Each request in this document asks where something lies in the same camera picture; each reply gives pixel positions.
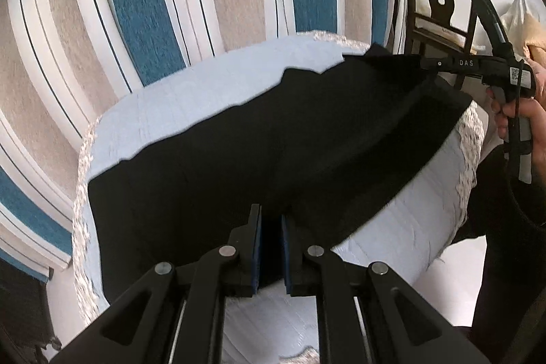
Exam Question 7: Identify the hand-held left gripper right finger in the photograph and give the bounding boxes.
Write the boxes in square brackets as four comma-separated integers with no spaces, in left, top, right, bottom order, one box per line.
[280,214,491,364]

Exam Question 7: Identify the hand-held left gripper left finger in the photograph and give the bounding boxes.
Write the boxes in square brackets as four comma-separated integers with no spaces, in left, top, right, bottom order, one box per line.
[51,203,262,364]

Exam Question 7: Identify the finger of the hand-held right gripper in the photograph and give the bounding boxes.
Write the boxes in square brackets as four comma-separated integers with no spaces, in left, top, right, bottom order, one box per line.
[420,56,487,71]
[470,0,515,60]

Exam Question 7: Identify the black pants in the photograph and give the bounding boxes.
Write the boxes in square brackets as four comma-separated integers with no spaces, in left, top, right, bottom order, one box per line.
[87,44,472,290]

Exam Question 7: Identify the person's right hand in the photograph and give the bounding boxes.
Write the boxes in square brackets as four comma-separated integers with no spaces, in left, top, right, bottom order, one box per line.
[486,63,546,177]

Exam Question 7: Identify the light blue lace-trimmed table cover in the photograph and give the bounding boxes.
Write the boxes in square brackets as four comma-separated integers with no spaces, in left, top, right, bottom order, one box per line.
[72,30,487,364]

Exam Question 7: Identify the person's dark clothing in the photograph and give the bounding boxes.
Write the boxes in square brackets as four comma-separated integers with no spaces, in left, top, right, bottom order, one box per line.
[452,144,546,364]

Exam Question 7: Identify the dark cloth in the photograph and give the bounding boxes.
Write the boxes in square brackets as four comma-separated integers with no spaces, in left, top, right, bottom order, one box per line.
[0,257,62,364]

